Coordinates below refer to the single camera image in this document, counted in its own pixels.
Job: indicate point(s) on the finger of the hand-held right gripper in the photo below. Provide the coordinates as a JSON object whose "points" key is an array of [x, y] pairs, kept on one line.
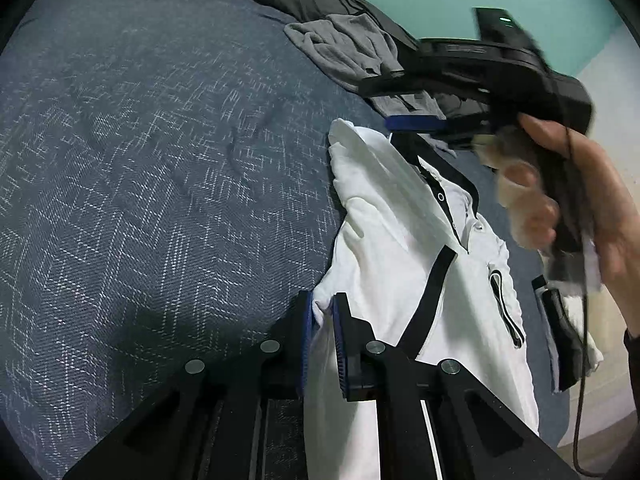
{"points": [[390, 85], [415, 124]]}

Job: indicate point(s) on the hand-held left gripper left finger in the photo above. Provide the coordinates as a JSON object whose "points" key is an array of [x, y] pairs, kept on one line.
{"points": [[302, 355]]}

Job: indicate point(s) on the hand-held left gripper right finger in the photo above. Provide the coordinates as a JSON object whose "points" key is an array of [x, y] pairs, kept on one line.
{"points": [[341, 350]]}

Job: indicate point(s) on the white polo shirt black trim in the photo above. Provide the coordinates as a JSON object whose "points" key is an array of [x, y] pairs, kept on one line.
{"points": [[390, 240]]}

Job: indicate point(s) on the person's right forearm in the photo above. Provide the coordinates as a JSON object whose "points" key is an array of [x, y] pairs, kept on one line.
{"points": [[634, 355]]}

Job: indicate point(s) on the person's right hand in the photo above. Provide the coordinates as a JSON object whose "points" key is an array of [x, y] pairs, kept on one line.
{"points": [[605, 195]]}

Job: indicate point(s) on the crumpled grey garment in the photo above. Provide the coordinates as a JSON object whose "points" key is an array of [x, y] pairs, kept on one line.
{"points": [[350, 45]]}

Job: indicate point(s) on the folded black garment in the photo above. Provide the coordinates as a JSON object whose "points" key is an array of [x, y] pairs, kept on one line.
{"points": [[560, 330]]}

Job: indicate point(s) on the cream bed headboard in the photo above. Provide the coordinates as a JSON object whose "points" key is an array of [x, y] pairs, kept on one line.
{"points": [[612, 385]]}

